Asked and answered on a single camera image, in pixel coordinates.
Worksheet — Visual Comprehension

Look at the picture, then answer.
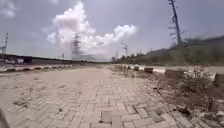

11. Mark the grey brick paved path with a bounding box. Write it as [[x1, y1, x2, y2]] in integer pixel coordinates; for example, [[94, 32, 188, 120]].
[[0, 64, 224, 128]]

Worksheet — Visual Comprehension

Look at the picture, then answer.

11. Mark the black and white striped kerb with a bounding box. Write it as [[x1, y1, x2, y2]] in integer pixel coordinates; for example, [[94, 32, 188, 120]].
[[114, 63, 224, 88], [0, 63, 75, 74]]

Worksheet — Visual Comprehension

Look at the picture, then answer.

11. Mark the lattice electricity pylon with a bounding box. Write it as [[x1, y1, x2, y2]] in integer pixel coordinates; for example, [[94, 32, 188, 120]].
[[70, 32, 84, 61]]

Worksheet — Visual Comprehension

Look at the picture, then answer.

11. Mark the pale grey road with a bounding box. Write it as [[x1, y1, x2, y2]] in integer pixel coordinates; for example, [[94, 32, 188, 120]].
[[138, 64, 224, 75]]

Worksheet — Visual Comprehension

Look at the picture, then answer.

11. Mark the elevated road bridge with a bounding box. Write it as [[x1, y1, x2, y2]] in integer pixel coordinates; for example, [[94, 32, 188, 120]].
[[0, 53, 103, 65]]

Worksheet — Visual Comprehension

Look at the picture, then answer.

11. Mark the grey asphalt road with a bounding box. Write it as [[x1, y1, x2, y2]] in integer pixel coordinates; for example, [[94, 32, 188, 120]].
[[0, 61, 98, 69]]

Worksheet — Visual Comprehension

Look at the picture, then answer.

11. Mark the tall utility pole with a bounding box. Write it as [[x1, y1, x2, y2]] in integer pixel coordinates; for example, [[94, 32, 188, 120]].
[[167, 0, 184, 47]]

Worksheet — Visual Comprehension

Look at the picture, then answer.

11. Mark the dry bush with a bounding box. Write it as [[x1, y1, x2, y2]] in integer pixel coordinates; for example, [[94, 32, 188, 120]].
[[171, 65, 219, 113]]

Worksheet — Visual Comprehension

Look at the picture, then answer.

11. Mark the vehicle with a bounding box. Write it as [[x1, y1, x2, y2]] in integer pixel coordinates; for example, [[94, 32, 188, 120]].
[[15, 57, 33, 65]]

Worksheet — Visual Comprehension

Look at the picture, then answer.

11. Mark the thin pole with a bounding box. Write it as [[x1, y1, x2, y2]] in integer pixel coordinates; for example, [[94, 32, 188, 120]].
[[1, 31, 10, 55]]

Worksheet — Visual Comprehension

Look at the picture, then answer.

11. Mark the overgrown embankment wall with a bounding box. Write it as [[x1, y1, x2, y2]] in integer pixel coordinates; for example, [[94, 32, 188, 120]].
[[111, 34, 224, 67]]

